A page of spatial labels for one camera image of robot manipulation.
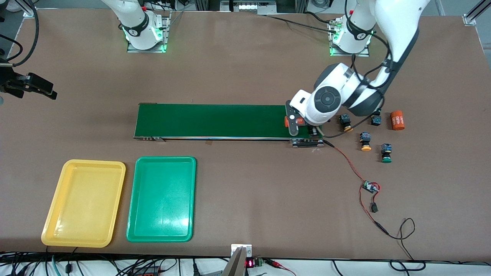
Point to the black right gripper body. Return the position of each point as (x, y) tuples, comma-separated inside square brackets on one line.
[(11, 82)]

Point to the orange cylinder with white print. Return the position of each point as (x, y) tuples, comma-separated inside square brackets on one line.
[(299, 121), (397, 120)]

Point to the yellow push button switch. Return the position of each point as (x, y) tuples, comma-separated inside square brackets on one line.
[(365, 141), (346, 120)]

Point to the green push button switch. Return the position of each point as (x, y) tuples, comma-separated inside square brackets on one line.
[(376, 120), (386, 152)]

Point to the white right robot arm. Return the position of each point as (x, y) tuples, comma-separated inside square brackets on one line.
[(134, 23)]

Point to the green conveyor belt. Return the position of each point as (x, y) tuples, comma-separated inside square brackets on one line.
[(230, 120)]

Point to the small green circuit board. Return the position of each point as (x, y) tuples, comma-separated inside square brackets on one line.
[(370, 187)]

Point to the small black plug connector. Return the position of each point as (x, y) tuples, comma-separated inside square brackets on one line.
[(374, 208)]

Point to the yellow plastic tray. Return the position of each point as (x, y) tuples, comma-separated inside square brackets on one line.
[(84, 203)]

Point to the red black power lead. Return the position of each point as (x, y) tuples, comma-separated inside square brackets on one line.
[(381, 228)]

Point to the red clip lead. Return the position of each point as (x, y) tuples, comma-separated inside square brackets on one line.
[(274, 263)]

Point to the red digit display module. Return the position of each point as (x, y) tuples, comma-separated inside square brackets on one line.
[(250, 263)]

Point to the grey metal bar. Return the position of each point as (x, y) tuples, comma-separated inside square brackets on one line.
[(234, 266)]

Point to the green plastic tray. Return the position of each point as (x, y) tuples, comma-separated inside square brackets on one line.
[(161, 199)]

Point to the metal table corner bracket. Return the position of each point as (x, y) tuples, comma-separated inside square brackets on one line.
[(30, 12), (468, 20)]

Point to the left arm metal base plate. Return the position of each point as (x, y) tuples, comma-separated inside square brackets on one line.
[(351, 55)]

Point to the aluminium frame rack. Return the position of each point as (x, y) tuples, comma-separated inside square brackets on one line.
[(249, 7)]

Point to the small metal mounting bracket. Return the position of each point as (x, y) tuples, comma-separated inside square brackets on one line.
[(234, 248)]

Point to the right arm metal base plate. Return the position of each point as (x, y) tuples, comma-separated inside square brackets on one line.
[(167, 38)]

